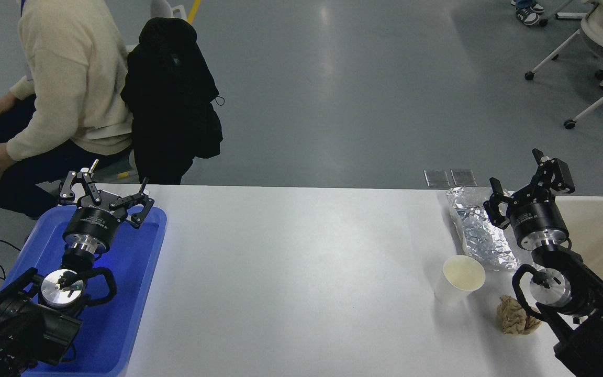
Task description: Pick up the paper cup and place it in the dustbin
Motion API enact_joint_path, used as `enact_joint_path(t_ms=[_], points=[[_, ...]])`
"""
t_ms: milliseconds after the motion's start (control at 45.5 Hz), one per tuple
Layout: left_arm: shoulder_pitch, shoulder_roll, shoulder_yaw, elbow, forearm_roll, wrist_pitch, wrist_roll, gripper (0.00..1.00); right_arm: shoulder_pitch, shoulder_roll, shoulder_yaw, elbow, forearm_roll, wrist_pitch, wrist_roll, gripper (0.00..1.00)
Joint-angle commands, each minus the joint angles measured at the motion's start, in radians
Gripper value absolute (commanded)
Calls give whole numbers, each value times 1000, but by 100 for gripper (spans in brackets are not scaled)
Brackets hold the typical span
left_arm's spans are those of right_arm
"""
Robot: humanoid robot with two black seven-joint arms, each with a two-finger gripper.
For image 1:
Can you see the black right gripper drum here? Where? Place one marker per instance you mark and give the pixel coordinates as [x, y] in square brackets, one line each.
[537, 217]

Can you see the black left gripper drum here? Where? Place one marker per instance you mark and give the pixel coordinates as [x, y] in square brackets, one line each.
[92, 222]

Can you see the white paper cup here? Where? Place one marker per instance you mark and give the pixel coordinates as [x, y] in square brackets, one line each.
[464, 273]

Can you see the person's left hand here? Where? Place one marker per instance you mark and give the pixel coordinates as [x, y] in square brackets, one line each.
[3, 156]

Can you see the crumpled silver foil tray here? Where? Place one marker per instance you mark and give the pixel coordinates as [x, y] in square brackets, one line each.
[482, 241]

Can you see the metal floor plate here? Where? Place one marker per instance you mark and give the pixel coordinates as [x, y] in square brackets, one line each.
[463, 177]
[436, 178]

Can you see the blue plastic tray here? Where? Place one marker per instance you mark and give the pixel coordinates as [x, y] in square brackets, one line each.
[123, 293]

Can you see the crumpled tan paper ball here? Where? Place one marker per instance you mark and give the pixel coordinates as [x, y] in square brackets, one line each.
[513, 317]

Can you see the black jacket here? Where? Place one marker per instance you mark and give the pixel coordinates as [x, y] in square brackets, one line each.
[170, 104]

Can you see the white wheeled office chair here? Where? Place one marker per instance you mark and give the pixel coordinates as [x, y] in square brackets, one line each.
[529, 75]

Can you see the white wheeled chair base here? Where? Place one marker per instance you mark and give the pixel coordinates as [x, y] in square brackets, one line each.
[542, 22]

